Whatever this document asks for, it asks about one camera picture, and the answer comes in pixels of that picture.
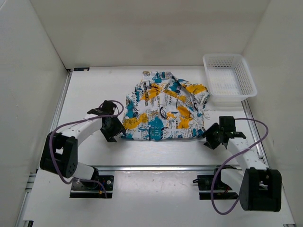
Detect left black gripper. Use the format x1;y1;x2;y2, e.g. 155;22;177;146
100;115;125;142

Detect patterned white shorts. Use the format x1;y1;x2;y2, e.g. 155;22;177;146
121;71;210;141

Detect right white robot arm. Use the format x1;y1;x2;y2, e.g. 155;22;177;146
202;116;282;212

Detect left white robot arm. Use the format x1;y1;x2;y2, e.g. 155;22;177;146
40;100;126;192

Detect white plastic basket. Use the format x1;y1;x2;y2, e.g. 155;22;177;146
203;53;257;106

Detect black corner label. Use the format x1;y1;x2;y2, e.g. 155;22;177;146
73;67;90;71

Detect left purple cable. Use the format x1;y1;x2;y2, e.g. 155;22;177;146
49;100;125;198

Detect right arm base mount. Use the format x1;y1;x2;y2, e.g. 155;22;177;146
193;166;238;201

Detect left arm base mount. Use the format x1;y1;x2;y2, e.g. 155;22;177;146
70;172;114;199

